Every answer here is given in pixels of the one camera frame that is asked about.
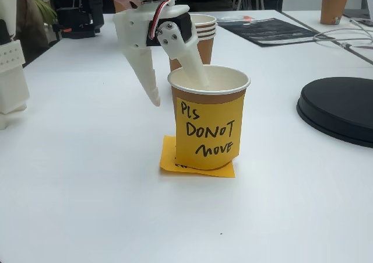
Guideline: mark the green potted plant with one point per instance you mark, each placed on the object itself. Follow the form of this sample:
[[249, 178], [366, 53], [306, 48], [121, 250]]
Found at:
[[46, 10]]

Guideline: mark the black printed brochure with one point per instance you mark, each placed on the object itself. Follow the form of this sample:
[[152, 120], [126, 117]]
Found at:
[[271, 31]]

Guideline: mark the silver open laptop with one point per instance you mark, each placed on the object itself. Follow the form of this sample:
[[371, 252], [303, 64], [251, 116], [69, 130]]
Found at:
[[357, 13]]

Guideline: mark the brown paper cup with note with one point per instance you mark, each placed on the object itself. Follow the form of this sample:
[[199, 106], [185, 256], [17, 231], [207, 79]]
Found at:
[[227, 79]]

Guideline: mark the black round disc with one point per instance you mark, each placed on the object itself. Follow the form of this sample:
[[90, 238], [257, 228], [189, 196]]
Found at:
[[338, 108]]

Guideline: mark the clear packet with orange tag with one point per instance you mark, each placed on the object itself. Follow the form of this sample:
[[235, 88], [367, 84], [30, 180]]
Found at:
[[233, 18]]

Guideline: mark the yellow handwritten sticky note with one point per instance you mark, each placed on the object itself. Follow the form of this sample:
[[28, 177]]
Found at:
[[209, 123], [167, 158]]

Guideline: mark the brown paper cup with logo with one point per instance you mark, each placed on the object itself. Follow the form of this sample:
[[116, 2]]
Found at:
[[333, 9]]

